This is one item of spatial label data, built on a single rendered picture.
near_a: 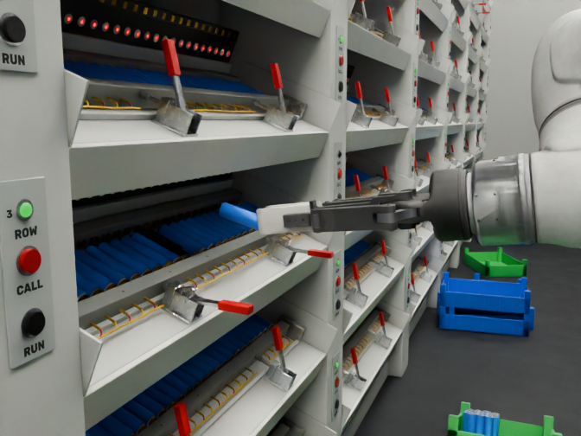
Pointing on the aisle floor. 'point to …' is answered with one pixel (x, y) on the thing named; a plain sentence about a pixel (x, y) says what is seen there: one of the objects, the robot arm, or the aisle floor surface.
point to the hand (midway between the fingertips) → (290, 218)
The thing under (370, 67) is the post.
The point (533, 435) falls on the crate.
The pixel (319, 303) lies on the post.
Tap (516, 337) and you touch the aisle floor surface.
